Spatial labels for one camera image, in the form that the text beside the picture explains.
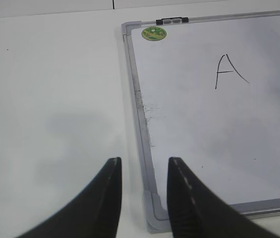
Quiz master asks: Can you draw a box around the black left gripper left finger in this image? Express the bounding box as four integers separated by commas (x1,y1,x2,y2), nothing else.
21,157,122,238

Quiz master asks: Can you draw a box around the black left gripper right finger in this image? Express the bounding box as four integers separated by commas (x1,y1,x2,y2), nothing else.
167,157,277,238

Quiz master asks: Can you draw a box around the white magnetic whiteboard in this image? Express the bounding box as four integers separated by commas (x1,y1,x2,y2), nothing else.
122,10,280,233

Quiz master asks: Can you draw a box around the green round magnet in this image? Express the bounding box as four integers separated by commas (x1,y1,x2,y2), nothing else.
141,26,167,41

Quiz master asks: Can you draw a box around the black and clear board clip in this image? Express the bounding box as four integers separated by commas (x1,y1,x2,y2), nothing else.
155,17,189,25

